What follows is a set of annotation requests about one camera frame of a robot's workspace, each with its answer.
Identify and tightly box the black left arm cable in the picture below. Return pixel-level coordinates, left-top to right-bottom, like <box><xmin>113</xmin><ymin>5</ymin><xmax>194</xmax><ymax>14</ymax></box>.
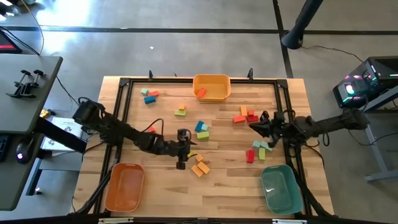
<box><xmin>141</xmin><ymin>117</ymin><xmax>165</xmax><ymax>136</ymax></box>

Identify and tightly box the black computer tower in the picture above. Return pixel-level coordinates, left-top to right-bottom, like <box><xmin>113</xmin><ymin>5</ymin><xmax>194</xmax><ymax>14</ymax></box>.
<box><xmin>332</xmin><ymin>55</ymin><xmax>398</xmax><ymax>110</ymax></box>

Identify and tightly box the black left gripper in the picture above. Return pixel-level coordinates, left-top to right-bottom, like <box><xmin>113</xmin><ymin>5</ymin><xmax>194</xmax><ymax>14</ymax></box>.
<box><xmin>167</xmin><ymin>129</ymin><xmax>198</xmax><ymax>170</ymax></box>

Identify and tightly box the white booklet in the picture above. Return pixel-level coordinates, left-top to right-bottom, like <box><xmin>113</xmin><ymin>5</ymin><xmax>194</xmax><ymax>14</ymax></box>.
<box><xmin>40</xmin><ymin>116</ymin><xmax>85</xmax><ymax>157</ymax></box>

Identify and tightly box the silver metal bracket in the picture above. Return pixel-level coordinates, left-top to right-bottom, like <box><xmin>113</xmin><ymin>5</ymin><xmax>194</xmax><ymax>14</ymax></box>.
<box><xmin>98</xmin><ymin>217</ymin><xmax>134</xmax><ymax>224</ymax></box>
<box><xmin>272</xmin><ymin>218</ymin><xmax>307</xmax><ymax>224</ymax></box>

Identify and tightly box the orange plastic bin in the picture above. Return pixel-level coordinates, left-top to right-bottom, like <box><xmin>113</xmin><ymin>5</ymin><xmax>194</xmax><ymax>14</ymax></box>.
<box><xmin>104</xmin><ymin>162</ymin><xmax>146</xmax><ymax>213</ymax></box>

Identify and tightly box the black desk support beam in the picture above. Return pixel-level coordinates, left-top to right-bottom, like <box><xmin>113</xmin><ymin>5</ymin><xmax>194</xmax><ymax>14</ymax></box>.
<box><xmin>36</xmin><ymin>116</ymin><xmax>88</xmax><ymax>154</ymax></box>

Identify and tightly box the teal plastic bin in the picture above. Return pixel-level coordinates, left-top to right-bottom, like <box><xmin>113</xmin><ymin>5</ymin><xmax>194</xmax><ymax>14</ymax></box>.
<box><xmin>260</xmin><ymin>164</ymin><xmax>304</xmax><ymax>216</ymax></box>

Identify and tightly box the black computer mouse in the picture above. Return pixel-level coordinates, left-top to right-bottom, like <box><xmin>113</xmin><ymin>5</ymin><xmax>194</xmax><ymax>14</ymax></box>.
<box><xmin>15</xmin><ymin>136</ymin><xmax>34</xmax><ymax>165</ymax></box>

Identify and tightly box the yellow plastic bin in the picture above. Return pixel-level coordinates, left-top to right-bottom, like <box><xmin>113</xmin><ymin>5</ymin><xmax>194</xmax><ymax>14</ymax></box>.
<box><xmin>192</xmin><ymin>73</ymin><xmax>232</xmax><ymax>103</ymax></box>

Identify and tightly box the grey desk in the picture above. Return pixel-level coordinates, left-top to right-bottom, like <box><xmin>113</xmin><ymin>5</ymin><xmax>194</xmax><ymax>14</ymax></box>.
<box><xmin>0</xmin><ymin>53</ymin><xmax>63</xmax><ymax>212</ymax></box>

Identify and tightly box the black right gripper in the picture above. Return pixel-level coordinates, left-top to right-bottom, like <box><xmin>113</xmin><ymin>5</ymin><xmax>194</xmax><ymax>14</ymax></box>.
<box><xmin>249</xmin><ymin>110</ymin><xmax>286</xmax><ymax>149</ymax></box>

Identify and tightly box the grey side table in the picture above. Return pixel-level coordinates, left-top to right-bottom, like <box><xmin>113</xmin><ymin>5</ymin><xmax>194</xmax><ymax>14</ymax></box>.
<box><xmin>343</xmin><ymin>88</ymin><xmax>398</xmax><ymax>183</ymax></box>

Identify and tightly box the black floor cable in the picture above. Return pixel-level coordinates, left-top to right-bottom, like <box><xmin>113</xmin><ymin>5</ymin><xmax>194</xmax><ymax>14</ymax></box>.
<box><xmin>303</xmin><ymin>45</ymin><xmax>364</xmax><ymax>63</ymax></box>
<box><xmin>55</xmin><ymin>76</ymin><xmax>80</xmax><ymax>106</ymax></box>

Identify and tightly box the yellow cable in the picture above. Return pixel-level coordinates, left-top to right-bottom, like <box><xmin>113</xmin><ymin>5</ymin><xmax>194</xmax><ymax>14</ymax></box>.
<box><xmin>19</xmin><ymin>0</ymin><xmax>45</xmax><ymax>56</ymax></box>

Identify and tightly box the black keyboard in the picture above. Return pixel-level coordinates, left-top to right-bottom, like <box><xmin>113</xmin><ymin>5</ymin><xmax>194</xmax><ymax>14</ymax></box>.
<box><xmin>0</xmin><ymin>134</ymin><xmax>11</xmax><ymax>163</ymax></box>

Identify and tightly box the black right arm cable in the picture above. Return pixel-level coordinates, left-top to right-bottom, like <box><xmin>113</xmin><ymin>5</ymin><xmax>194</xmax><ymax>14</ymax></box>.
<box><xmin>321</xmin><ymin>124</ymin><xmax>331</xmax><ymax>147</ymax></box>

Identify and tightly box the black aluminium table frame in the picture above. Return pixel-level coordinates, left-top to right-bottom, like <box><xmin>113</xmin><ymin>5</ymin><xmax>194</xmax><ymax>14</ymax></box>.
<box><xmin>70</xmin><ymin>76</ymin><xmax>335</xmax><ymax>218</ymax></box>

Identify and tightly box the black desk clamp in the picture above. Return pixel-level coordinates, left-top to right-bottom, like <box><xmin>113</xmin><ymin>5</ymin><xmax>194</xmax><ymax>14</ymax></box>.
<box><xmin>6</xmin><ymin>70</ymin><xmax>32</xmax><ymax>99</ymax></box>
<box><xmin>18</xmin><ymin>69</ymin><xmax>45</xmax><ymax>99</ymax></box>

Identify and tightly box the black monitor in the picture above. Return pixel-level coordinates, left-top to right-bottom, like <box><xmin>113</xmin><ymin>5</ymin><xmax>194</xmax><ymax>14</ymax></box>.
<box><xmin>0</xmin><ymin>29</ymin><xmax>23</xmax><ymax>55</ymax></box>

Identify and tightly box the black pole stand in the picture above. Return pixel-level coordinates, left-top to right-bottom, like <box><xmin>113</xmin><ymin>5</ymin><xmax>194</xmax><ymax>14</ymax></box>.
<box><xmin>280</xmin><ymin>0</ymin><xmax>325</xmax><ymax>50</ymax></box>

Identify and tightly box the thick orange wooden block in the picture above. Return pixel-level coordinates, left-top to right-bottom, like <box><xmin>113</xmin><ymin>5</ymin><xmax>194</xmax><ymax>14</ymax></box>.
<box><xmin>197</xmin><ymin>161</ymin><xmax>211</xmax><ymax>175</ymax></box>

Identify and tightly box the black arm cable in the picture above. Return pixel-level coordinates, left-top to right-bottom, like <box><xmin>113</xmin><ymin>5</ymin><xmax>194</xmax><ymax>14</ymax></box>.
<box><xmin>141</xmin><ymin>117</ymin><xmax>165</xmax><ymax>136</ymax></box>
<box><xmin>321</xmin><ymin>124</ymin><xmax>331</xmax><ymax>147</ymax></box>

